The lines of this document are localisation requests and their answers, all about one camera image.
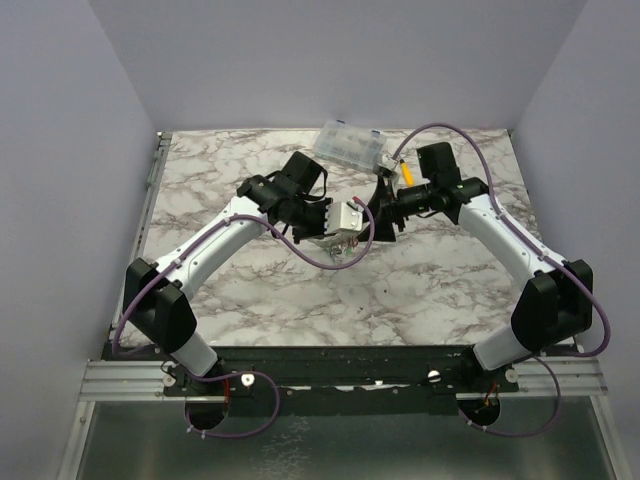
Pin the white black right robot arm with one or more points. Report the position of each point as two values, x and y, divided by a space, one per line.
553 305

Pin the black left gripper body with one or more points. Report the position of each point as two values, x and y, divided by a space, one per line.
308 221

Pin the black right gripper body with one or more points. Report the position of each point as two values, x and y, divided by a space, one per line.
392 209

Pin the aluminium rail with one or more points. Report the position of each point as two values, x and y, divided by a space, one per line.
152 184
149 381

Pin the yellow handled screwdriver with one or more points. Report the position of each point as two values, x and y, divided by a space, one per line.
406 173

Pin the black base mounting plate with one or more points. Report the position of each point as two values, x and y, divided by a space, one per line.
251 379

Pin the aluminium left side rail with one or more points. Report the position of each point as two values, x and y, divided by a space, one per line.
152 184

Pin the aluminium front rail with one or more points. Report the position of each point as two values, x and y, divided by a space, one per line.
149 381

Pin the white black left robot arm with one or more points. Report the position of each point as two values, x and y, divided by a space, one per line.
158 294

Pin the clear plastic organizer box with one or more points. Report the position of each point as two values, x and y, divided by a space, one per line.
349 146

